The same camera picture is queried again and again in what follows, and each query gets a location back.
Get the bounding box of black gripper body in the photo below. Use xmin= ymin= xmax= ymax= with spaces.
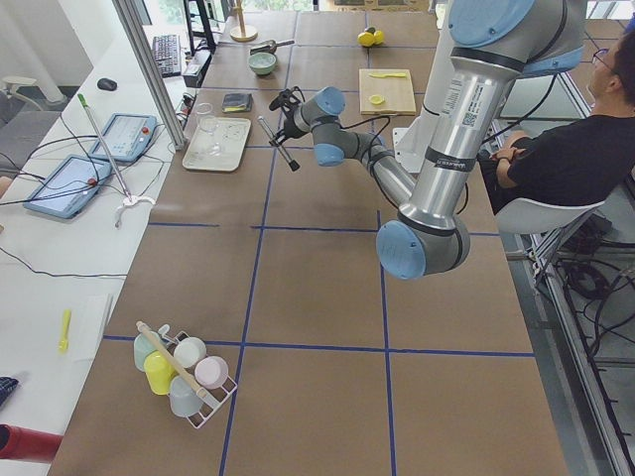
xmin=276 ymin=111 xmax=311 ymax=144

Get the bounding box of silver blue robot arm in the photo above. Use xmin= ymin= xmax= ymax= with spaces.
xmin=266 ymin=1 xmax=586 ymax=280

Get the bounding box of whole yellow lemon left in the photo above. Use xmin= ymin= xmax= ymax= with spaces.
xmin=357 ymin=32 xmax=375 ymax=48

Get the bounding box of whole yellow lemon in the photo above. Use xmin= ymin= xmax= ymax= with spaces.
xmin=373 ymin=30 xmax=385 ymax=46
xmin=357 ymin=32 xmax=375 ymax=48

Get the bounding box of whole yellow lemon upper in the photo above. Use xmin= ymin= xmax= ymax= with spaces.
xmin=373 ymin=30 xmax=385 ymax=46

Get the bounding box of white cup in rack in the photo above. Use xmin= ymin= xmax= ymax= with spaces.
xmin=174 ymin=336 xmax=206 ymax=369

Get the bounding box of pink cup in rack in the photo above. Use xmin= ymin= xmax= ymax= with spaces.
xmin=194 ymin=356 xmax=229 ymax=389

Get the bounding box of white cup rack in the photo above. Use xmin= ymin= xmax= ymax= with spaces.
xmin=136 ymin=321 xmax=237 ymax=429

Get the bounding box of green cup in rack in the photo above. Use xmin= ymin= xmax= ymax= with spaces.
xmin=133 ymin=333 xmax=156 ymax=372

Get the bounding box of yellow cup in rack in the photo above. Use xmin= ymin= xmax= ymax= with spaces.
xmin=143 ymin=351 xmax=177 ymax=396

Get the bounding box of grey blue cup in rack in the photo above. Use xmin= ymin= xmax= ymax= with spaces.
xmin=169 ymin=376 xmax=202 ymax=417

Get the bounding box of dark grey folded cloth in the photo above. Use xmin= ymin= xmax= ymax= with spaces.
xmin=221 ymin=92 xmax=253 ymax=113

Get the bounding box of cream plastic tray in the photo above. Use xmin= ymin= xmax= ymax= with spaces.
xmin=182 ymin=118 xmax=251 ymax=173

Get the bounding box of green bowl with ice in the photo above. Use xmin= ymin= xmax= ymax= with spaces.
xmin=248 ymin=52 xmax=278 ymax=76

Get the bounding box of clear wine glass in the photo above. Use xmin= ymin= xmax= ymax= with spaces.
xmin=194 ymin=102 xmax=222 ymax=156

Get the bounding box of metal ice scoop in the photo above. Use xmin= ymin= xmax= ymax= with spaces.
xmin=250 ymin=40 xmax=295 ymax=55

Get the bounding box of wooden mug tree stand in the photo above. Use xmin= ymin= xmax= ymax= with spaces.
xmin=230 ymin=0 xmax=258 ymax=43

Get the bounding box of bamboo cutting board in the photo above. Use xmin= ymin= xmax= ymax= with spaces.
xmin=358 ymin=68 xmax=417 ymax=116

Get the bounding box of yellow plastic knife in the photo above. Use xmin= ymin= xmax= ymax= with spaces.
xmin=368 ymin=72 xmax=408 ymax=78

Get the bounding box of black keyboard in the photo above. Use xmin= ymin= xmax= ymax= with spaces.
xmin=152 ymin=34 xmax=182 ymax=77

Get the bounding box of far teach pendant tablet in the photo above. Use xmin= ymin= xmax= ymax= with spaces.
xmin=101 ymin=113 xmax=158 ymax=164

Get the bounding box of teach pendant tablet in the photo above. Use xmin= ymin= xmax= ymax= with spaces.
xmin=101 ymin=113 xmax=158 ymax=164
xmin=23 ymin=155 xmax=112 ymax=219

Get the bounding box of black computer mouse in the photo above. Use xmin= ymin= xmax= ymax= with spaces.
xmin=96 ymin=77 xmax=118 ymax=92

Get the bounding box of green tipped metal rod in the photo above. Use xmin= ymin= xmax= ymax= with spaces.
xmin=77 ymin=93 xmax=156 ymax=228

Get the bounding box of near teach pendant tablet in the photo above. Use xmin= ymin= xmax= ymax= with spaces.
xmin=23 ymin=155 xmax=112 ymax=219

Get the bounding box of seated person black shirt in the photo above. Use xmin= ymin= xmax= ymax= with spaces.
xmin=479 ymin=31 xmax=634 ymax=213

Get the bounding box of yellow plastic spoon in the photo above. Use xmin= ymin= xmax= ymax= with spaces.
xmin=58 ymin=309 xmax=71 ymax=353

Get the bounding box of red bottle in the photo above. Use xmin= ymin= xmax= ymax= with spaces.
xmin=1 ymin=424 xmax=63 ymax=463

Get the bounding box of aluminium frame post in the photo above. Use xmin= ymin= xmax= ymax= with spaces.
xmin=112 ymin=0 xmax=187 ymax=151

